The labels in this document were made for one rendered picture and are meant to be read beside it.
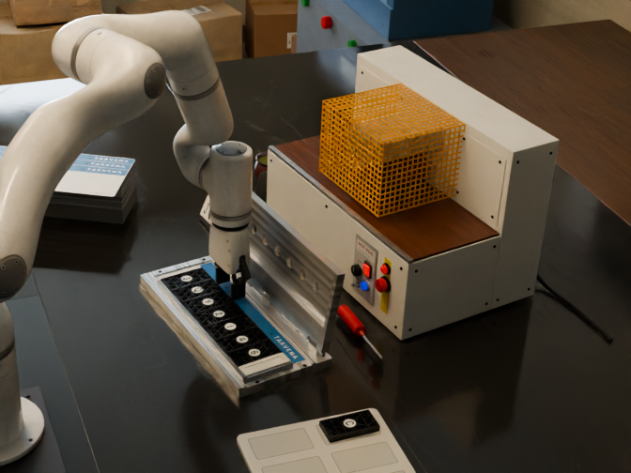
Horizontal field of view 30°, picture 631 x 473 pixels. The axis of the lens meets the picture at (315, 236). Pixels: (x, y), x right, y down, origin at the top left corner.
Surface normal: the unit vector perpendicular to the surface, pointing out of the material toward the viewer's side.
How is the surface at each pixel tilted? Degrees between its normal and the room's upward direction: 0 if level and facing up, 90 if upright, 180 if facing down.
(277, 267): 81
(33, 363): 0
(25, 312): 0
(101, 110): 104
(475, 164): 90
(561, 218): 0
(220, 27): 85
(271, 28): 90
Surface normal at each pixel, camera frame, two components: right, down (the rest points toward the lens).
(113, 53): -0.29, -0.51
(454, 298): 0.52, 0.46
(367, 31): 0.04, -0.86
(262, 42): 0.19, 0.51
